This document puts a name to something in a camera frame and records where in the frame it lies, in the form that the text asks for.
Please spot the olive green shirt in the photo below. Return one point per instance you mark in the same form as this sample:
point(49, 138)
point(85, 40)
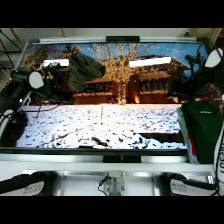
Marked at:
point(85, 69)

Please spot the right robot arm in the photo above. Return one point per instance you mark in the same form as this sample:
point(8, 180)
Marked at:
point(213, 58)

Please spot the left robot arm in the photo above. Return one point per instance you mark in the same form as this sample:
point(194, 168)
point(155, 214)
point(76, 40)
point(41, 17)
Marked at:
point(16, 87)

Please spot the dark green garment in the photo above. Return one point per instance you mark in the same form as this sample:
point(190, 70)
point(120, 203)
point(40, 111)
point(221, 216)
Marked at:
point(203, 130)

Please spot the pale grey-green garment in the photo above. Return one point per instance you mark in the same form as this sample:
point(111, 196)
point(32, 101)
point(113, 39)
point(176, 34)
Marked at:
point(184, 131)

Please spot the red garment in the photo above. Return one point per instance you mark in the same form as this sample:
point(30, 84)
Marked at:
point(190, 144)

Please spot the silver frame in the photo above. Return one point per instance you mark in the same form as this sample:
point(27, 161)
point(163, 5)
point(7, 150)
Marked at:
point(83, 186)

